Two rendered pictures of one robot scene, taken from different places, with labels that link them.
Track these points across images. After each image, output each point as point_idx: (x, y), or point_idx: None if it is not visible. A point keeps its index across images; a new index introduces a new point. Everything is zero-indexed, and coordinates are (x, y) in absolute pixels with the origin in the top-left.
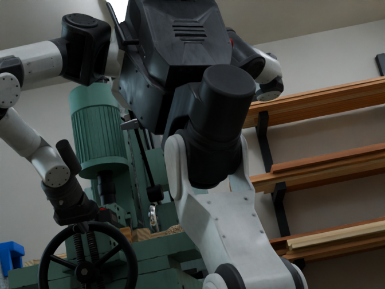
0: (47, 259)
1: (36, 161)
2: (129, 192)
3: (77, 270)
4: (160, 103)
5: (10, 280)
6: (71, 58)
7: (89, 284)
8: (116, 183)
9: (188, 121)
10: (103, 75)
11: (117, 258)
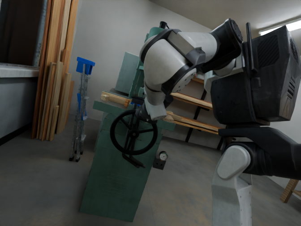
0: (119, 119)
1: None
2: None
3: (131, 132)
4: (244, 120)
5: (94, 104)
6: None
7: (132, 138)
8: None
9: (256, 147)
10: (166, 23)
11: (146, 126)
